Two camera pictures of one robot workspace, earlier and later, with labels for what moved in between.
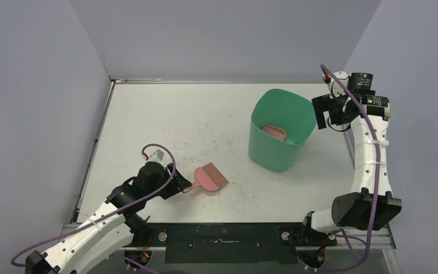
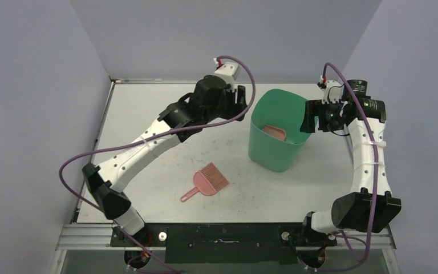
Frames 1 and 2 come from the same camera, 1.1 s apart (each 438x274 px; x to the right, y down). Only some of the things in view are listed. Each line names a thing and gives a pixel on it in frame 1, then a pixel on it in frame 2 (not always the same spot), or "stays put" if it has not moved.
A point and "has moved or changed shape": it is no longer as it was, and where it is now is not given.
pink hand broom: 209,177 has moved or changed shape
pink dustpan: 275,132 stays put
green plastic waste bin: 291,113 stays put
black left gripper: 179,184 to 235,108
